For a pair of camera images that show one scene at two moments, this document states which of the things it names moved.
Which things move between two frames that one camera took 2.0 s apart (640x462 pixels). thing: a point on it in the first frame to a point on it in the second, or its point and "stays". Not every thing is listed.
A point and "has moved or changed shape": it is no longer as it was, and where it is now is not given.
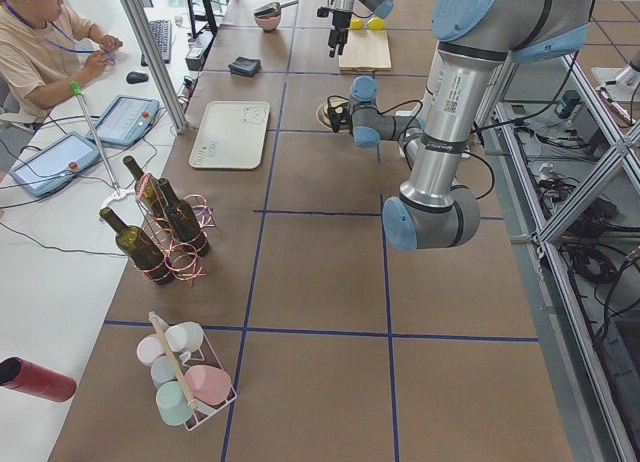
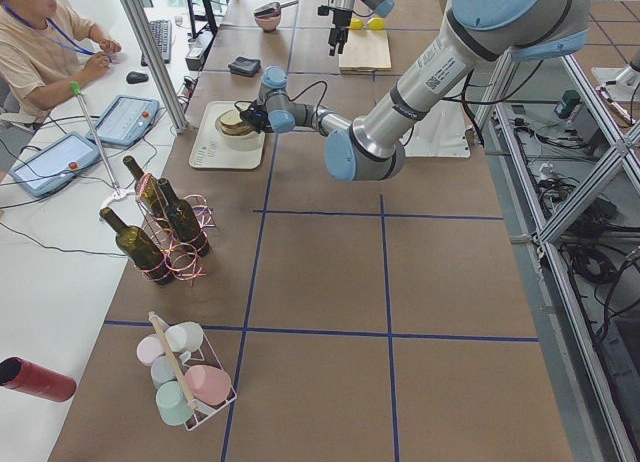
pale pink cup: [149, 347] stays
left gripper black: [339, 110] to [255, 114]
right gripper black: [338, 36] stays
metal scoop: [273, 9] stays
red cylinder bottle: [20, 374] stays
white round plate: [322, 115] has moved or changed shape
